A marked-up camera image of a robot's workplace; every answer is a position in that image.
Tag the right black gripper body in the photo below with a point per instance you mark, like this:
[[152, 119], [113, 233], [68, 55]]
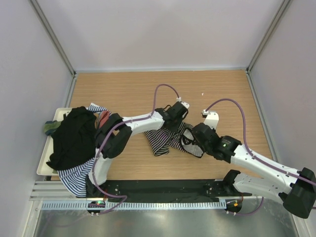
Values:
[[206, 148]]

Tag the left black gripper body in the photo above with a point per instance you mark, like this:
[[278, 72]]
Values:
[[177, 122]]

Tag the black white striped tank top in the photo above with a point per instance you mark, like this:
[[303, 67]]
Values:
[[162, 139]]

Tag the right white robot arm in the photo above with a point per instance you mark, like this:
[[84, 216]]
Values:
[[294, 189]]

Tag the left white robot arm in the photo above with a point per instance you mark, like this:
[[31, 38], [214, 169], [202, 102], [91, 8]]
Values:
[[113, 136]]

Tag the blue white striped tank top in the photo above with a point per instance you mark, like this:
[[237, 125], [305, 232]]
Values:
[[74, 179]]

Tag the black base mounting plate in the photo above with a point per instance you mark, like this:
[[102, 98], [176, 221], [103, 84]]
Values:
[[170, 191]]

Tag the red garment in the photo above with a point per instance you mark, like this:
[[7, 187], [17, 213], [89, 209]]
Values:
[[102, 117]]

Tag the green striped garment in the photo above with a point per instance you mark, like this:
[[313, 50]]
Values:
[[50, 127]]

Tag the white plastic tray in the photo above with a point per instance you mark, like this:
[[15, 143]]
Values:
[[43, 169]]

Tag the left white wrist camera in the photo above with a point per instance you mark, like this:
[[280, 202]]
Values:
[[185, 104]]

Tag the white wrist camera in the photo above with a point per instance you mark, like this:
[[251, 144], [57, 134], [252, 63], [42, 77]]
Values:
[[211, 118], [185, 104]]

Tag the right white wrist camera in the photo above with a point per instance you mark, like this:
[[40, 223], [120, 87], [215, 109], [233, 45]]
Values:
[[211, 118]]

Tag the white slotted cable duct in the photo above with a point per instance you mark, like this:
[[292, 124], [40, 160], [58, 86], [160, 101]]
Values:
[[98, 205]]

